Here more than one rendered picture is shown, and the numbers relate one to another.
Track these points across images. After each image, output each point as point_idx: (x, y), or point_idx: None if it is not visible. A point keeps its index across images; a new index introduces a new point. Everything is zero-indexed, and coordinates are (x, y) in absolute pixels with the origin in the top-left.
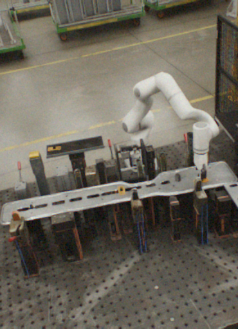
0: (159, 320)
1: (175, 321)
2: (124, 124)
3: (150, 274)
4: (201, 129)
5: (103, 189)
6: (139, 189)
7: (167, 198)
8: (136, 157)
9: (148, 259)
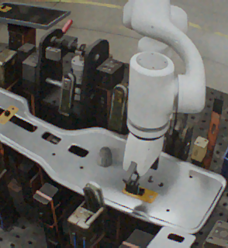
0: None
1: None
2: (122, 10)
3: None
4: (138, 70)
5: None
6: (28, 131)
7: None
8: (76, 70)
9: None
